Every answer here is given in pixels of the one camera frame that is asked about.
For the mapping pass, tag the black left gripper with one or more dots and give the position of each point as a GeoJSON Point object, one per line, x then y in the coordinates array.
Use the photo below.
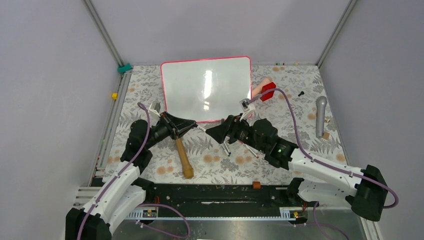
{"type": "Point", "coordinates": [176, 126]}

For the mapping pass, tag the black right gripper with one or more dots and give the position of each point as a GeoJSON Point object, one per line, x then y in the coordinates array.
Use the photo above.
{"type": "Point", "coordinates": [231, 125]}

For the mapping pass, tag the pink framed whiteboard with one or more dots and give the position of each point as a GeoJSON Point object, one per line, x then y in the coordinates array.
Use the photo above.
{"type": "Point", "coordinates": [206, 90]}

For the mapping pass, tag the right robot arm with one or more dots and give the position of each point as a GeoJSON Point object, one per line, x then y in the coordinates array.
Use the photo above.
{"type": "Point", "coordinates": [363, 189]}

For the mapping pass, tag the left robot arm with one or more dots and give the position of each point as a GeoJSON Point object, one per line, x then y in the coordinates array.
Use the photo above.
{"type": "Point", "coordinates": [120, 195]}

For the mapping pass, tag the green whiteboard marker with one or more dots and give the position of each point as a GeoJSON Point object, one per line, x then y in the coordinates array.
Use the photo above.
{"type": "Point", "coordinates": [226, 149]}

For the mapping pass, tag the red whiteboard marker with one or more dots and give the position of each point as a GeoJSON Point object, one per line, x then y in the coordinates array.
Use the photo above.
{"type": "Point", "coordinates": [250, 150]}

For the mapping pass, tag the gold toy microphone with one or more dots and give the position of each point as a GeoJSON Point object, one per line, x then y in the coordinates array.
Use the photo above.
{"type": "Point", "coordinates": [187, 169]}

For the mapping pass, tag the small brown cube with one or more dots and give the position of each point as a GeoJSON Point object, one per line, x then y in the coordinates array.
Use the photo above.
{"type": "Point", "coordinates": [256, 185]}

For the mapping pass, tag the large red block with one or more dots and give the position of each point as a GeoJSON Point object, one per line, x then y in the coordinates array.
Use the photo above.
{"type": "Point", "coordinates": [267, 91]}

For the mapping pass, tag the small yellow cube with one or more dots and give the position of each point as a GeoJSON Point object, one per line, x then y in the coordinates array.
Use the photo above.
{"type": "Point", "coordinates": [114, 96]}

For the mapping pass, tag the teal clamp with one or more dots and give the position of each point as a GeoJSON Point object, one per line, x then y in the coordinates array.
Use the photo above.
{"type": "Point", "coordinates": [124, 68]}

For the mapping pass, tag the floral patterned table mat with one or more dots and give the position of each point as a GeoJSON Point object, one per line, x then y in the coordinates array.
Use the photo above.
{"type": "Point", "coordinates": [210, 163]}

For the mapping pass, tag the silver toy microphone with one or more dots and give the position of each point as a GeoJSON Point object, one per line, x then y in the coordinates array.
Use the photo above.
{"type": "Point", "coordinates": [321, 103]}

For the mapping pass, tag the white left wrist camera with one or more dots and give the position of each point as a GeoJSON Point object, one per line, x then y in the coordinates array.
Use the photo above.
{"type": "Point", "coordinates": [155, 108]}

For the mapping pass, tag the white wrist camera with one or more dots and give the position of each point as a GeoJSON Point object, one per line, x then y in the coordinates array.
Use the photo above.
{"type": "Point", "coordinates": [248, 108]}
{"type": "Point", "coordinates": [155, 108]}

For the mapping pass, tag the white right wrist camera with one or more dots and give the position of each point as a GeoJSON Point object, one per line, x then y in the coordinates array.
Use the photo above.
{"type": "Point", "coordinates": [248, 108]}

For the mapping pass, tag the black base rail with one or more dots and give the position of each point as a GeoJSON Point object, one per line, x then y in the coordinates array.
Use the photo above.
{"type": "Point", "coordinates": [216, 202]}

